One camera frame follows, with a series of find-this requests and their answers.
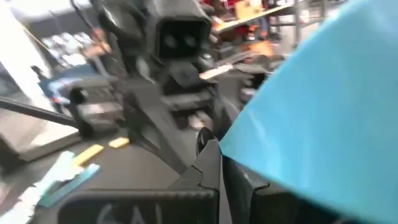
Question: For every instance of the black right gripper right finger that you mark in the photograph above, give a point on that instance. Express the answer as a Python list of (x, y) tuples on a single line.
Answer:
[(264, 208)]

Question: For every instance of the light blue sheet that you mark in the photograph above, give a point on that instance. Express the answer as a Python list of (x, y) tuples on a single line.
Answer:
[(311, 109)]

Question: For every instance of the black frame strut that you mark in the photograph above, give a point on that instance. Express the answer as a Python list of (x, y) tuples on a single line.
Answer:
[(37, 112)]

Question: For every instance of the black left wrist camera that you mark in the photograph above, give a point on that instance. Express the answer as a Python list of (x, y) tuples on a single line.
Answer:
[(180, 40)]

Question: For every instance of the wooden storage shelf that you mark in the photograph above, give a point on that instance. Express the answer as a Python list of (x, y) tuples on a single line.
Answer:
[(255, 17)]

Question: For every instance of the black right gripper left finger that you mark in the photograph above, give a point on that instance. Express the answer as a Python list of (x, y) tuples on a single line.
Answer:
[(140, 208)]

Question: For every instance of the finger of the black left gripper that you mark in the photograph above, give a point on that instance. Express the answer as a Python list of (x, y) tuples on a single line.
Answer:
[(225, 116), (155, 124)]

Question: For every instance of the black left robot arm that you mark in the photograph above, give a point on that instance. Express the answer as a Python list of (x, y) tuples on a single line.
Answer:
[(121, 18)]

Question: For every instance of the clear plastic bin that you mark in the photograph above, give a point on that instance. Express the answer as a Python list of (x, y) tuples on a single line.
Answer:
[(31, 193)]

